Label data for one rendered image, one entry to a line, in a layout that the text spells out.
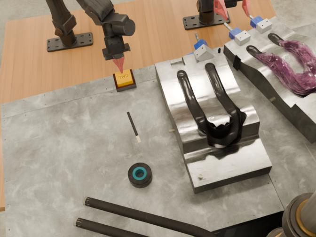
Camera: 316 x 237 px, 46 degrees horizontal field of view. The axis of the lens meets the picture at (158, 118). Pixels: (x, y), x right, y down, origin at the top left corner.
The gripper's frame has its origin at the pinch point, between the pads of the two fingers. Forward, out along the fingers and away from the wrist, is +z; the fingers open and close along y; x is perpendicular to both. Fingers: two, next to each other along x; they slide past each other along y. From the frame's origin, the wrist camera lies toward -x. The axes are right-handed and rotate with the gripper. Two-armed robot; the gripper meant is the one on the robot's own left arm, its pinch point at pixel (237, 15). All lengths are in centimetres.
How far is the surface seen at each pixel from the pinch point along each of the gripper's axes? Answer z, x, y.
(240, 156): 30.9, 31.9, -3.3
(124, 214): 44, 31, -42
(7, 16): -152, 125, -131
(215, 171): 34.5, 31.7, -12.3
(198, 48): -12.3, 27.4, -8.5
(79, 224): 44, 34, -57
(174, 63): -11.1, 32.9, -17.9
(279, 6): -114, 124, 73
